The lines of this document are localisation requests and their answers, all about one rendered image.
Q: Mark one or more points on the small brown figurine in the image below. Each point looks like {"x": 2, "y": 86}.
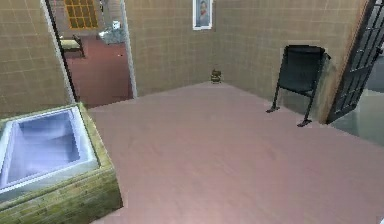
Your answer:
{"x": 216, "y": 76}

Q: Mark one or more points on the white framed portrait picture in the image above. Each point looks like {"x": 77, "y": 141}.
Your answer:
{"x": 202, "y": 14}

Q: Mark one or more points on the black grid room door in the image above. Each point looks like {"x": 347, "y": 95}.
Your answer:
{"x": 358, "y": 60}

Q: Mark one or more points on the dark bench with tan seat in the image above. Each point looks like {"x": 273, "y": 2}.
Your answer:
{"x": 71, "y": 45}

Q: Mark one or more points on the black folding chair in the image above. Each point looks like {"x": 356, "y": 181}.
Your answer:
{"x": 300, "y": 71}

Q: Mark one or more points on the white tub in brick surround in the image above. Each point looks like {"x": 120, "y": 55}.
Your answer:
{"x": 46, "y": 150}

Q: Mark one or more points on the yellow grid window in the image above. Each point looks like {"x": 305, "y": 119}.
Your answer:
{"x": 81, "y": 13}

